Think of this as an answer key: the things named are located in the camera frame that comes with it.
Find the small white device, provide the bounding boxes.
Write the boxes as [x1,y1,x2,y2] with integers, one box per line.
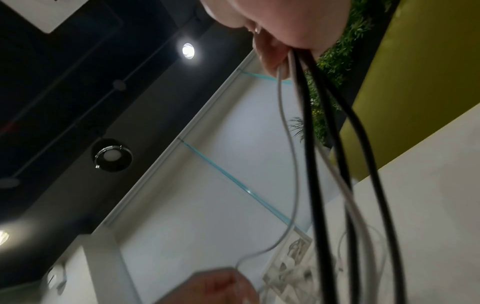
[46,263,69,294]

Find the white drawer box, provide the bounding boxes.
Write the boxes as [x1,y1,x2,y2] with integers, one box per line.
[262,226,320,304]

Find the person's left hand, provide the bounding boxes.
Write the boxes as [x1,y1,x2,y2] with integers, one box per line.
[153,266,262,304]

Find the beige table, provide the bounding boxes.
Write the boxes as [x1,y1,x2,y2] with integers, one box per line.
[276,102,480,304]

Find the person's right hand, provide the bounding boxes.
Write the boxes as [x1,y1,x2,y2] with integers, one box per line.
[198,0,354,83]

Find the bundle of black and white cables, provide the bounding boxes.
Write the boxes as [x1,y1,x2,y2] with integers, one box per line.
[235,49,388,304]

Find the green bench sofa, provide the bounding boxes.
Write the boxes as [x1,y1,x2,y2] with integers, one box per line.
[339,0,480,182]

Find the green leafy plant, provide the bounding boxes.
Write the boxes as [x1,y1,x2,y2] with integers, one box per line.
[288,0,395,146]

